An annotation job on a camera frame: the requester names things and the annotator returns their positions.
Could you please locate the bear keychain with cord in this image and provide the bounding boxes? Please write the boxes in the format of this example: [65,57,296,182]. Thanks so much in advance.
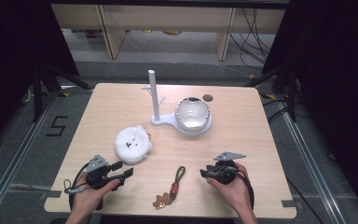
[152,165,186,211]

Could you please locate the white stand with pole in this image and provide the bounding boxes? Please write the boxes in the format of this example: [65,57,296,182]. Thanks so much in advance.
[141,69,213,137]

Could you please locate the black metal stand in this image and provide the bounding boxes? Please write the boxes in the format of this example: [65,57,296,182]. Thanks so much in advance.
[32,63,95,123]
[245,61,298,123]

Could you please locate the white fluffy pouch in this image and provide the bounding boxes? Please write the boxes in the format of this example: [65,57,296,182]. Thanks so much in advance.
[114,124,154,165]

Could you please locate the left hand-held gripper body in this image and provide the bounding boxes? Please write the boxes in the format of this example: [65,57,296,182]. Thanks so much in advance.
[85,154,127,190]

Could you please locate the person's left hand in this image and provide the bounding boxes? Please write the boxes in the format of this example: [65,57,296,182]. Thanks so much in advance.
[70,178,121,218]

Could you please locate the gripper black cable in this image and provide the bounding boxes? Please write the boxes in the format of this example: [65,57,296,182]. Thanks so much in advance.
[62,161,90,213]
[227,166,256,210]

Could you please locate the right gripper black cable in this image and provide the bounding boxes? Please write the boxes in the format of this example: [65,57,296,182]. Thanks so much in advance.
[227,166,256,210]

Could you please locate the white floor cable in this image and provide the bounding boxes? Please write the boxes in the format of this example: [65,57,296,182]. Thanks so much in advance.
[210,61,254,79]

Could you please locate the aluminium floor rail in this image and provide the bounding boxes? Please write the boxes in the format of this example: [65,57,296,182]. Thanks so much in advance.
[280,106,347,224]
[0,89,61,224]

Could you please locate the shiny silver bowl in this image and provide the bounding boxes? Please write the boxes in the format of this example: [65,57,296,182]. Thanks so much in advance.
[174,96,212,132]

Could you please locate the black floor cables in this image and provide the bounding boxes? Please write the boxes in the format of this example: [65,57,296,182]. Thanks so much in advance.
[262,96,296,124]

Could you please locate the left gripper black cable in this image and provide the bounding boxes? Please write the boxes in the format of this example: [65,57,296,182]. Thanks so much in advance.
[62,161,90,213]

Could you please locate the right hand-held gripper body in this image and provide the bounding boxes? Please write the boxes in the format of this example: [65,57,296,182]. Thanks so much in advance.
[205,151,247,186]

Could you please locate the person's right hand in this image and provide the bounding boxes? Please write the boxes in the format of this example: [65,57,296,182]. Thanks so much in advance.
[206,162,254,217]

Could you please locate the black cable bundle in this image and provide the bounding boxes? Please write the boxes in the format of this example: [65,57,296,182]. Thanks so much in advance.
[228,7,277,71]

